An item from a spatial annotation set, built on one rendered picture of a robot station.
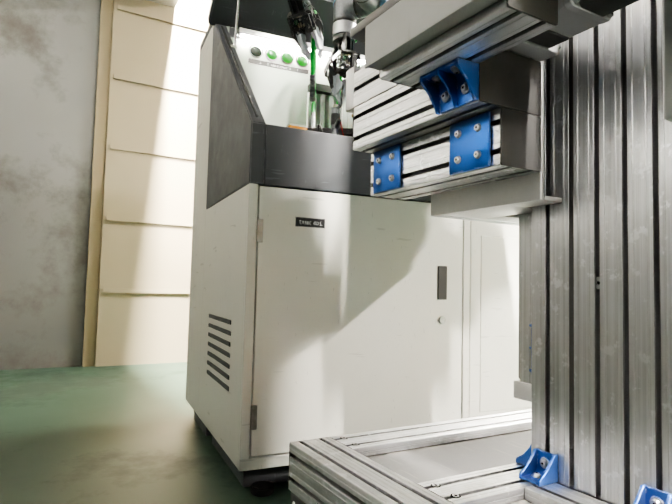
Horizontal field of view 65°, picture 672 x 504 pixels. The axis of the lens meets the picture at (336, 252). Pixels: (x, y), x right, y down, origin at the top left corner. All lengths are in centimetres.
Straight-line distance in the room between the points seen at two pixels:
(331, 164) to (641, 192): 84
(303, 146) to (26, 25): 271
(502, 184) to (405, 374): 77
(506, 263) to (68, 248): 267
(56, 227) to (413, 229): 254
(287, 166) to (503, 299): 80
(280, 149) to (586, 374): 91
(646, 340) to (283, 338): 85
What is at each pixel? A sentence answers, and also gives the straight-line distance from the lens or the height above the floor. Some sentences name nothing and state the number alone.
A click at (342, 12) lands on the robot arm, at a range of 185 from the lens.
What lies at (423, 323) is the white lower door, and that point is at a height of 43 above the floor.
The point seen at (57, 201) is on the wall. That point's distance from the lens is 365.
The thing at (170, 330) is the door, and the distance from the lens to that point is 368.
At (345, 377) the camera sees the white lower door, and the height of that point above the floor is 29.
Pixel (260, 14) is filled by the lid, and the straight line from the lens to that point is 211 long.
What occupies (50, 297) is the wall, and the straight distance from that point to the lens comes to 363.
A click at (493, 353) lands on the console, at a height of 34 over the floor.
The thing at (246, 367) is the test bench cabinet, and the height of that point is 32.
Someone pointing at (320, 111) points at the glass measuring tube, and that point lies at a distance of 208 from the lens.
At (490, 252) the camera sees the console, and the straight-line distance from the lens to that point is 173.
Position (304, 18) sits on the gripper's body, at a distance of 160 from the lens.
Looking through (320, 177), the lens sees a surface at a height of 82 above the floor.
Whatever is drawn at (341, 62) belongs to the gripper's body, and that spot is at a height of 123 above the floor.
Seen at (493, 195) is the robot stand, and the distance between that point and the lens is 98.
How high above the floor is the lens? 54
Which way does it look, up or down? 3 degrees up
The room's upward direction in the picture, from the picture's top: 1 degrees clockwise
